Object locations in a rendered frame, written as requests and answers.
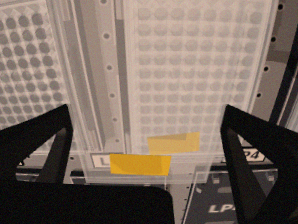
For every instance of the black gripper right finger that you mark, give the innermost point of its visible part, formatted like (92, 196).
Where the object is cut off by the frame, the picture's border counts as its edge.
(276, 143)

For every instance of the clear plastic microplate lid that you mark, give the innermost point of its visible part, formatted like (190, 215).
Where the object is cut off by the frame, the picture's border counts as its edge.
(255, 43)

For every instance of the grey rectangular frame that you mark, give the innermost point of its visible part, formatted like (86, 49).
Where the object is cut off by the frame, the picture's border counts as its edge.
(288, 89)

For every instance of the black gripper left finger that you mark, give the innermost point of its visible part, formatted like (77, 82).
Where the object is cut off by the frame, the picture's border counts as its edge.
(21, 140)

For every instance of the clear plastic well plate lid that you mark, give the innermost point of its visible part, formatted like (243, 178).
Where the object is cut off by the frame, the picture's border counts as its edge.
(146, 83)

